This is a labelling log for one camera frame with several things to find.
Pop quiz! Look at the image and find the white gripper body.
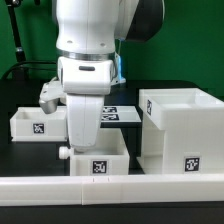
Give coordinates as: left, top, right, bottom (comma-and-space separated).
66, 94, 104, 151

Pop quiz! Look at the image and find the white front drawer box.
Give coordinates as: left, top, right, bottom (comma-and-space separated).
59, 128, 130, 176

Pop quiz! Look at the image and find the white drawer box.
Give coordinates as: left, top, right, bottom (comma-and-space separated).
10, 106, 68, 142
59, 128, 130, 176

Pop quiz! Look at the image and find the white drawer cabinet frame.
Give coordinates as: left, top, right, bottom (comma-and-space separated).
138, 88, 224, 174

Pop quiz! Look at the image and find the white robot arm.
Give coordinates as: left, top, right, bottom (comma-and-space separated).
56, 0, 165, 150

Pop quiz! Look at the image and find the white rear drawer box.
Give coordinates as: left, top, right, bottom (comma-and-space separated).
10, 106, 68, 142

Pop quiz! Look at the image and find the black stand pole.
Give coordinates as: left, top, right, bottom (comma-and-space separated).
2, 0, 28, 81

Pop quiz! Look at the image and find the white marker base plate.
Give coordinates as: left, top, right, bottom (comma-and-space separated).
102, 106, 141, 123

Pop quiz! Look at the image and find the white front rail wall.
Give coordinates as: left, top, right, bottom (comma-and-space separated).
0, 174, 224, 206

